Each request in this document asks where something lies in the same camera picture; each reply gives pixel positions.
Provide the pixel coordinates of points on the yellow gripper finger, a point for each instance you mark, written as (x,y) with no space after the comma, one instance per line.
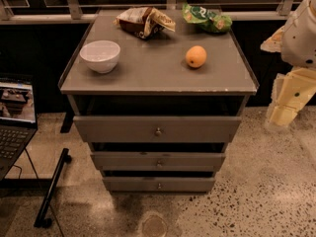
(281,116)

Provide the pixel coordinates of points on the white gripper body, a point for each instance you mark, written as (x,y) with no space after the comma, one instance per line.
(300,41)

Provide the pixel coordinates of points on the grey top drawer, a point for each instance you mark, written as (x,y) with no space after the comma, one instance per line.
(156,129)

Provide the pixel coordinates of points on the grey drawer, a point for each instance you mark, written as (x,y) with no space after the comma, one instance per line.
(156,129)
(136,184)
(157,161)

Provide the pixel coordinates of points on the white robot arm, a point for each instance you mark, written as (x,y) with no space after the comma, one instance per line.
(296,43)

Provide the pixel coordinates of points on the grey drawer cabinet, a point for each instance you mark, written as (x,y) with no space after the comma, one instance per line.
(153,79)

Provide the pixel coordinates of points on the grey middle drawer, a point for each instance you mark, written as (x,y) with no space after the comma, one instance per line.
(157,161)

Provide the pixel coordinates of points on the grey bottom drawer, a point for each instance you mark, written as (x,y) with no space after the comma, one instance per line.
(136,184)

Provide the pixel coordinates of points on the green chip bag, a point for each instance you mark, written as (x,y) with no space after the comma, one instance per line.
(206,19)

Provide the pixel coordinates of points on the orange fruit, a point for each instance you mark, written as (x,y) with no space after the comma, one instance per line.
(196,56)

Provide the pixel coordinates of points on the brown white chip bag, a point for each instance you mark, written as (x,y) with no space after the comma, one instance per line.
(144,22)

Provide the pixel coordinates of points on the white ceramic bowl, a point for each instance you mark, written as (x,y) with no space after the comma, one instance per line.
(101,56)

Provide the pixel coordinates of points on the metal window railing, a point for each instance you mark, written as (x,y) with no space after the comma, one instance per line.
(158,7)

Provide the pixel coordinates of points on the black laptop stand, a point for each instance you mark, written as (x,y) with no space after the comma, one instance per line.
(45,186)

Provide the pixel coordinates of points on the black laptop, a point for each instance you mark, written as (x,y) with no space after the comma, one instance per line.
(18,118)

